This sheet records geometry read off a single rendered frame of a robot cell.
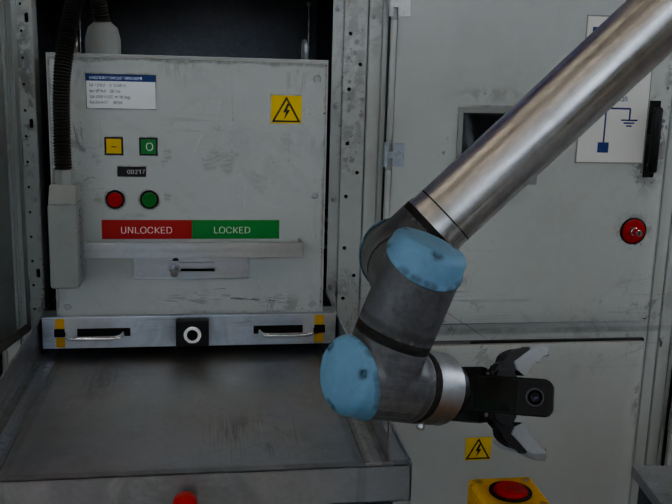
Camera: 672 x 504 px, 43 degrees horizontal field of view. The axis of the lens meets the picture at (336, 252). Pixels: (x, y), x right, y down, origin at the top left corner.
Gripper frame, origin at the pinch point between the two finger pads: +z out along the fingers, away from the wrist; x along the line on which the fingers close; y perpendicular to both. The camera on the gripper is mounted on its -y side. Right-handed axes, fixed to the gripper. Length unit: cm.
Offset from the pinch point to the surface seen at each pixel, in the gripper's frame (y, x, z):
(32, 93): 89, -53, -46
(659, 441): 36, 2, 94
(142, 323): 72, -11, -25
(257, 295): 61, -18, -8
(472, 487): -1.8, 11.3, -17.9
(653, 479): 3.0, 9.6, 31.9
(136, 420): 50, 7, -35
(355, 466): 19.0, 10.5, -18.0
